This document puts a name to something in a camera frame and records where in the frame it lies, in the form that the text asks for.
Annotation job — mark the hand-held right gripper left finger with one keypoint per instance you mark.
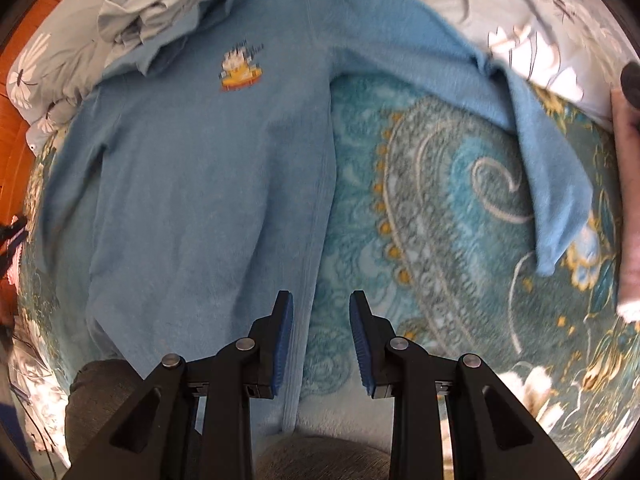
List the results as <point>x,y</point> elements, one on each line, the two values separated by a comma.
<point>285,332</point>

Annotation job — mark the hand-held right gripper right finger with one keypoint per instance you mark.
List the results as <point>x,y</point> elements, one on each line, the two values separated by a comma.
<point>358,332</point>

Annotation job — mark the light blue sweater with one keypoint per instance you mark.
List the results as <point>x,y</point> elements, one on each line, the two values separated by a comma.
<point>200,200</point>

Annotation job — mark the teal paisley blanket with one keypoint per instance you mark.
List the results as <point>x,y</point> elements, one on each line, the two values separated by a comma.
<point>440,240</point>

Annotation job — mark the pink folded cloth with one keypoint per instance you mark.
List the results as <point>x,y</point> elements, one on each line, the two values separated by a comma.
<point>629,200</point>

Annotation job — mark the grey floral quilt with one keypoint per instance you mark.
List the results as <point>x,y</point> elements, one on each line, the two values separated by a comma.
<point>545,45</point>

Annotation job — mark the crumpled light blue garment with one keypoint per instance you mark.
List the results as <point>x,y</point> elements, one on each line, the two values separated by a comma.
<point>145,7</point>

